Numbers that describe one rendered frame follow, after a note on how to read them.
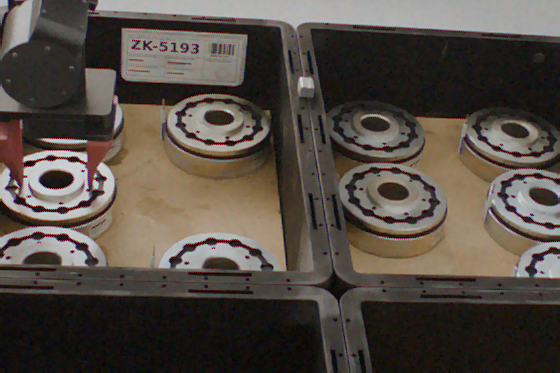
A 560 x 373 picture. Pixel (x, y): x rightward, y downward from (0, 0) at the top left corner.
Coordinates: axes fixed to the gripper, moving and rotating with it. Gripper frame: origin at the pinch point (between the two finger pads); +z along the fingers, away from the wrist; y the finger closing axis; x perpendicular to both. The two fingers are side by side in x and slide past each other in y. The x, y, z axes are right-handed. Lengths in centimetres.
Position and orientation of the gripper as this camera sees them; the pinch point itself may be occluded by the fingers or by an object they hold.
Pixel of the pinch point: (55, 175)
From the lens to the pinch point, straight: 94.2
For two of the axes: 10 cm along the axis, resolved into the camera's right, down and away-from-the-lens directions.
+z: -1.0, 7.9, 6.0
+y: 9.9, 0.4, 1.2
